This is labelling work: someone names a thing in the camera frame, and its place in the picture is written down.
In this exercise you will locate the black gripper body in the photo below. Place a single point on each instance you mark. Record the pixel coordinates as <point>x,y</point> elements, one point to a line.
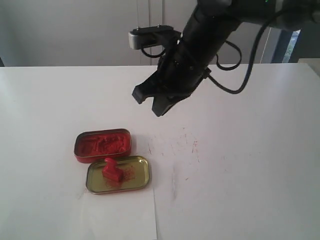
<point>181,69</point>

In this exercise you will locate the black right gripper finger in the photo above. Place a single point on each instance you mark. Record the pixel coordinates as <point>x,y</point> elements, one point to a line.
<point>163,103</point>

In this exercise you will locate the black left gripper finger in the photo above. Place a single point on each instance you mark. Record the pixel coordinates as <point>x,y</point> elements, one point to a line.
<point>147,89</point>

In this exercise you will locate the red stamp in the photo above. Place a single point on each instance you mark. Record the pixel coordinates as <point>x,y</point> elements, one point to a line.
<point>111,170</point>

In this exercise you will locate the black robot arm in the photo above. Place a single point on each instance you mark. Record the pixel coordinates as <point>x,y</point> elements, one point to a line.
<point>215,20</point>

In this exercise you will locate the red ink paste tin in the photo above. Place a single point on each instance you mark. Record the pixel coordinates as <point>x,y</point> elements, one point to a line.
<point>91,146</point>

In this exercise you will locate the gold tin lid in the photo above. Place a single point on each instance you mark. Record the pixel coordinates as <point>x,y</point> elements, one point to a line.
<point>135,176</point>

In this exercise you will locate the white paper sheet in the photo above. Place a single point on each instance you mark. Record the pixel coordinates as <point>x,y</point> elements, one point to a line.
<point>119,216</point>

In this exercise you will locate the white cabinet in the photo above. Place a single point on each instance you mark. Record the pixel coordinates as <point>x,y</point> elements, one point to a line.
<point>82,32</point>

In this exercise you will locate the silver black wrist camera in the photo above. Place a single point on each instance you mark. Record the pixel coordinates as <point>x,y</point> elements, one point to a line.
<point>153,36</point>

